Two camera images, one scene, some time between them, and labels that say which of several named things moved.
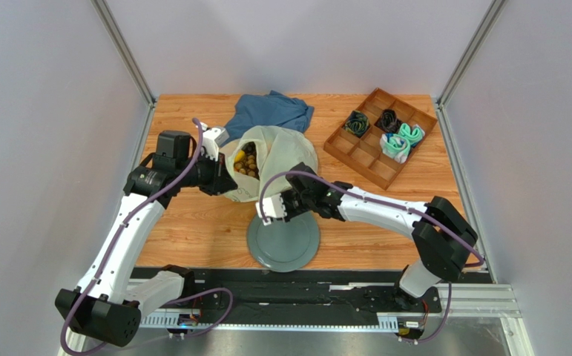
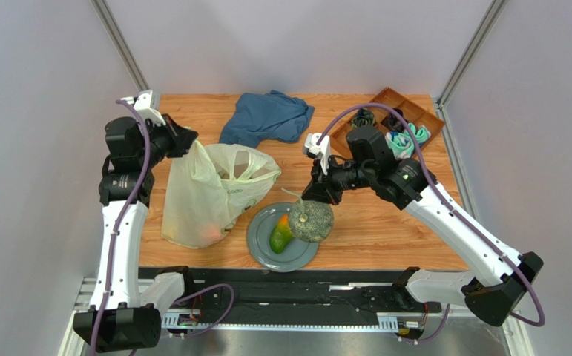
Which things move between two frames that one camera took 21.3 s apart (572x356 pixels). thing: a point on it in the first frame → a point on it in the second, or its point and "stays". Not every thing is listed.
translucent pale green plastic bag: [278, 150] → [209, 186]
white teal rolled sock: [395, 147] stays
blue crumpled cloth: [272, 109] stays
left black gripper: [221, 181] → [180, 139]
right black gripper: [291, 198] → [326, 183]
